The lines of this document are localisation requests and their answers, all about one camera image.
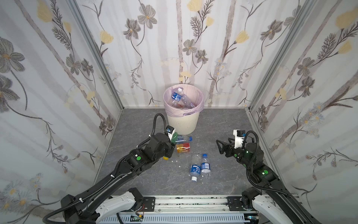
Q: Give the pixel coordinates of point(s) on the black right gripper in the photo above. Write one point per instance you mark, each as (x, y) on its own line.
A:
(228, 150)

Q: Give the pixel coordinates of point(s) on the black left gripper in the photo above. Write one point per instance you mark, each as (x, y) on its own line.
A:
(170, 147)

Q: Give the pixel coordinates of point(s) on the green bottle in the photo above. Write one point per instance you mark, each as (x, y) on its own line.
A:
(169, 148)

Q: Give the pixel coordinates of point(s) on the clear bottle blue cap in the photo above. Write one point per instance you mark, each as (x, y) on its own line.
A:
(205, 167)
(184, 139)

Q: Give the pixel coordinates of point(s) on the orange red drink bottle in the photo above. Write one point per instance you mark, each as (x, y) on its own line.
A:
(183, 148)

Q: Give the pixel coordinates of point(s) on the clear bottle white cap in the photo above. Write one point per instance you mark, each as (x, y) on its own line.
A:
(195, 168)

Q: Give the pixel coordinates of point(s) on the clear bottle purple label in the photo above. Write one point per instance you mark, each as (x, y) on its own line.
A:
(187, 102)

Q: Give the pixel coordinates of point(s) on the tall clear bottle blue label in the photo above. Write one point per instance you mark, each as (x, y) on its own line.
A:
(176, 96)

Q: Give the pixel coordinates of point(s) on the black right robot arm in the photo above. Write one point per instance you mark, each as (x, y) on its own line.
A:
(268, 194)

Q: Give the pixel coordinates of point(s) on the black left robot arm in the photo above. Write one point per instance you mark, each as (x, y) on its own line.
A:
(81, 209)

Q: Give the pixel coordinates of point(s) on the cream plastic waste bin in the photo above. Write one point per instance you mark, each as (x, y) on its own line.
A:
(184, 125)

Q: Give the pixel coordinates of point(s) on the pink bin liner bag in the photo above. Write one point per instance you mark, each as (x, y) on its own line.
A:
(191, 93)

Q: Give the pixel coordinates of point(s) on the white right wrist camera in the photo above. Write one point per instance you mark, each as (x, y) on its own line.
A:
(239, 137)

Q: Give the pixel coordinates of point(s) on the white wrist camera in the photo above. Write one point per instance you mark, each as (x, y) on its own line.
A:
(239, 137)
(170, 131)

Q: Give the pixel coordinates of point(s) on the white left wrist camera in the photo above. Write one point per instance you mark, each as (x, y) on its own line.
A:
(170, 131)

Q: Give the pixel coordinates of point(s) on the aluminium mounting rail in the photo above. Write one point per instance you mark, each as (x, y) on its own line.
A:
(133, 202)

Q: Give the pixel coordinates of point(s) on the white cable duct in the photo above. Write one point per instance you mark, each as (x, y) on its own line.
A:
(185, 219)

